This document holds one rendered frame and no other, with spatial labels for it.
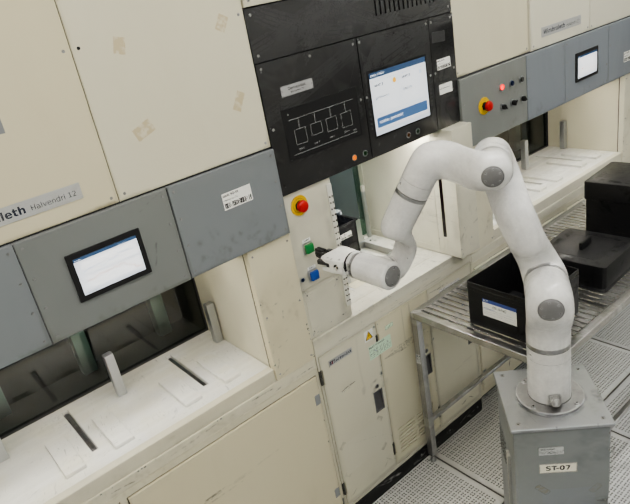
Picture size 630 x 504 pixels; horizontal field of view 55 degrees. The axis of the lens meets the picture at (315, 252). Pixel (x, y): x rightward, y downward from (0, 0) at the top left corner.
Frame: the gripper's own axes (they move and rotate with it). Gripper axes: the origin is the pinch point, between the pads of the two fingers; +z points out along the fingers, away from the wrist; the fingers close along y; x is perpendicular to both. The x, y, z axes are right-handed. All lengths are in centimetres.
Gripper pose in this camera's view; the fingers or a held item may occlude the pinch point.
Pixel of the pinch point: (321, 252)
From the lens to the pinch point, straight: 194.7
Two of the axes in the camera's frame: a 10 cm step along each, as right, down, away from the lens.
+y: 7.5, -3.8, 5.4
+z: -6.3, -2.1, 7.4
